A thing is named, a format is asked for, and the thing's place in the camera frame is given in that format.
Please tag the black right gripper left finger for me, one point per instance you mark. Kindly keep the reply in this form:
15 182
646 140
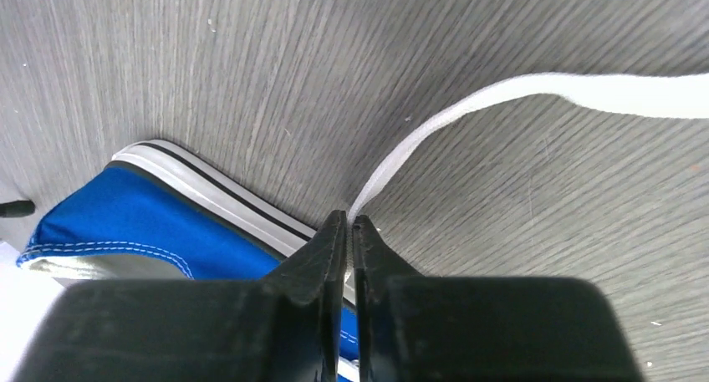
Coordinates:
285 326

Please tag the black tripod music stand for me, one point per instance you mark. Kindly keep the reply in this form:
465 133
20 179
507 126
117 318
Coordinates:
16 209

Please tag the blue canvas sneaker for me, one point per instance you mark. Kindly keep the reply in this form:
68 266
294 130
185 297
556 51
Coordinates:
158 212

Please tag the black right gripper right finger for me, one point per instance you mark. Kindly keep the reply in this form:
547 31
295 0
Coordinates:
414 327

